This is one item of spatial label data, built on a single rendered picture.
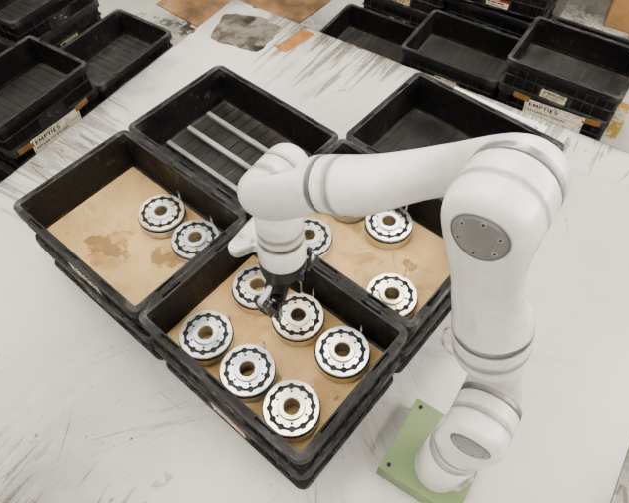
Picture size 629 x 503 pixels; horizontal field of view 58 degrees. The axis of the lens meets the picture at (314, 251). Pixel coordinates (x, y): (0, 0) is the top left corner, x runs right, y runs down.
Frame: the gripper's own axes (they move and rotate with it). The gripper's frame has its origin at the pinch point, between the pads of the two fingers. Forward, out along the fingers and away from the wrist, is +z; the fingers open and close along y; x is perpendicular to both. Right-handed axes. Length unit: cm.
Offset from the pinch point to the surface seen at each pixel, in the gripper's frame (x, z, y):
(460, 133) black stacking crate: -5, 14, 69
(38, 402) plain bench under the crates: 39, 27, -36
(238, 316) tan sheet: 10.7, 14.2, -2.4
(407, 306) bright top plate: -17.1, 11.2, 16.5
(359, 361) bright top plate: -15.0, 11.3, 1.5
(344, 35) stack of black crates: 80, 71, 158
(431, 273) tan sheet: -17.2, 14.1, 27.7
